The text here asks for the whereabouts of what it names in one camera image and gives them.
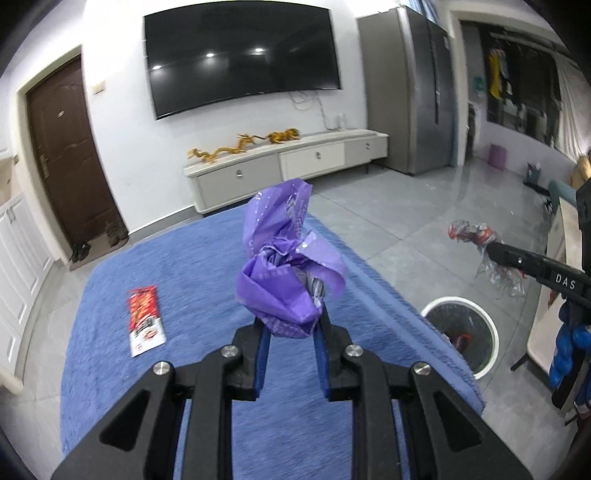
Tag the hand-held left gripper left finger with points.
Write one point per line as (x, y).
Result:
(264, 353)

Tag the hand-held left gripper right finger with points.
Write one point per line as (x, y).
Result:
(323, 376)

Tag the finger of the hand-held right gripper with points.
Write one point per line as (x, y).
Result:
(512, 258)

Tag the red and clear snack wrapper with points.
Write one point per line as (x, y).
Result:
(475, 235)

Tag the purple plastic wrapper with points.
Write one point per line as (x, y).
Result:
(277, 286)

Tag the white round trash bin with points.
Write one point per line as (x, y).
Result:
(455, 318)

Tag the red and white strip packet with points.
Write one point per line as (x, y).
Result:
(145, 318)

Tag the person's right hand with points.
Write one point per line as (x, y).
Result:
(561, 364)

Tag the beige table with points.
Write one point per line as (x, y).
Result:
(542, 332)

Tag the dark small floor bin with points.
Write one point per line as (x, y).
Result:
(535, 176)

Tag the purple waste bin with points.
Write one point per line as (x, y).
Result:
(497, 157)

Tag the blue towel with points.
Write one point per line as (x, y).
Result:
(184, 277)

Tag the white television cabinet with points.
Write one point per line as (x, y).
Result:
(240, 182)

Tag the yellow hanging garment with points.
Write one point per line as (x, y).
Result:
(497, 74)

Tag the brown boot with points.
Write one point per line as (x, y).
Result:
(111, 236)
(121, 231)

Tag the grey doormat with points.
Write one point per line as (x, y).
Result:
(99, 254)

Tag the grey refrigerator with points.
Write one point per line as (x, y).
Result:
(401, 92)

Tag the black shoe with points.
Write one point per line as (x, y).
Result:
(77, 254)
(86, 251)

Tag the golden dragon figurine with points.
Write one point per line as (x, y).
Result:
(217, 151)

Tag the golden tiger figurine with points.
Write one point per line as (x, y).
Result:
(284, 135)

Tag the white base cabinets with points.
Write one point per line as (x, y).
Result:
(18, 258)

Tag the brown entrance door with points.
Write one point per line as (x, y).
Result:
(69, 152)

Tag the black wall television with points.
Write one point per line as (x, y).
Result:
(240, 60)

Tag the beige light switch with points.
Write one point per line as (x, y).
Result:
(99, 87)

